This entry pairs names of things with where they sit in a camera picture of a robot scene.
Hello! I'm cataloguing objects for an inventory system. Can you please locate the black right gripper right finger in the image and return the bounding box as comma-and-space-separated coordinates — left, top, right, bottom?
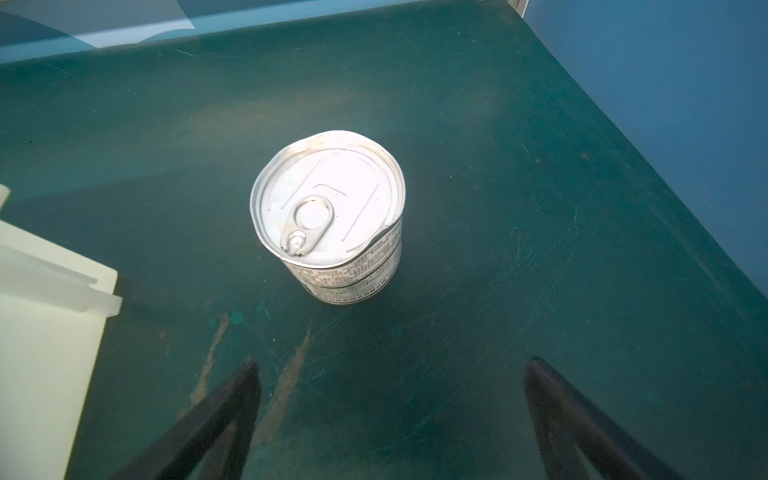
524, 357, 682, 479

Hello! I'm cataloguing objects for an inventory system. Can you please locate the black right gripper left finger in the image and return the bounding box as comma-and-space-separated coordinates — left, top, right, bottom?
112, 360, 262, 479

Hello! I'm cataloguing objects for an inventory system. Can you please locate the white right sorting bin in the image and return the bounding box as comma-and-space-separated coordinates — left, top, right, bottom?
1, 222, 122, 479

